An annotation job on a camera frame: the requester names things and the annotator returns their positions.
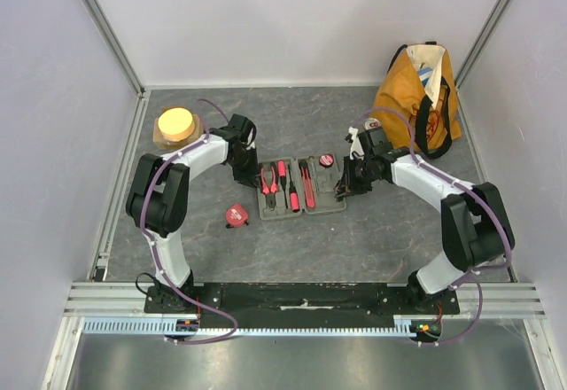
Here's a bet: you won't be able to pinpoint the hex keys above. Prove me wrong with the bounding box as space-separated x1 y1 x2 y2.
335 177 348 199

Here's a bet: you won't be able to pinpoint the pink handled screwdriver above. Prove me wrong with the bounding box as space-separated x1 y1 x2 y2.
287 165 300 212
277 160 287 190

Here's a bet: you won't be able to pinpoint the pink utility knife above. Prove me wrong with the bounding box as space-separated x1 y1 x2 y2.
299 160 315 209

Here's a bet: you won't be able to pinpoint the pink handled pliers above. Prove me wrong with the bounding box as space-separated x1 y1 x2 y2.
260 162 278 210

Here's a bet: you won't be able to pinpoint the grey plastic tool case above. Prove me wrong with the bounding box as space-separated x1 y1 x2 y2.
257 154 346 221

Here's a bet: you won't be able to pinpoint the pink tape measure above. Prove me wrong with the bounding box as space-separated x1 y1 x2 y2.
225 203 249 229

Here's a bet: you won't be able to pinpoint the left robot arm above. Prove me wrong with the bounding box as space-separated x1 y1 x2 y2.
126 114 260 313

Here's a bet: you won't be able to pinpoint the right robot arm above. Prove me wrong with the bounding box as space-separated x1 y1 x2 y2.
335 127 515 314

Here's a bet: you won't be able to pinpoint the energy drink can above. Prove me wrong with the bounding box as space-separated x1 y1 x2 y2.
364 117 382 130

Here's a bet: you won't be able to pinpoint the yellow round sponge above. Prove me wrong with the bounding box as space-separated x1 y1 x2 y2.
158 107 195 143

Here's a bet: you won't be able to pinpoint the yellow tote bag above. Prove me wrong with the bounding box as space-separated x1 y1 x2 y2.
369 42 462 159

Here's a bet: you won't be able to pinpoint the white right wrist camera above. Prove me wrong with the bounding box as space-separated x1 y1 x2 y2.
346 126 364 160

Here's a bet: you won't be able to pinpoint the grey cable duct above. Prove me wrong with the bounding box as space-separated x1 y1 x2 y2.
82 317 416 338

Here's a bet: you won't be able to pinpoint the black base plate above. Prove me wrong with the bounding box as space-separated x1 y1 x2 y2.
144 283 460 327

